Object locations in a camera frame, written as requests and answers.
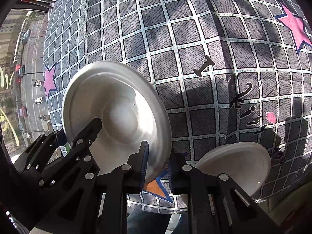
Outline grey checked star tablecloth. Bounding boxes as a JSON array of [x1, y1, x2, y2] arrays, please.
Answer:
[[43, 0, 311, 202]]

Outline white paper bowl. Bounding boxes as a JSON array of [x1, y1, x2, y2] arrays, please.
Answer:
[[62, 61, 171, 183], [195, 142, 271, 196]]

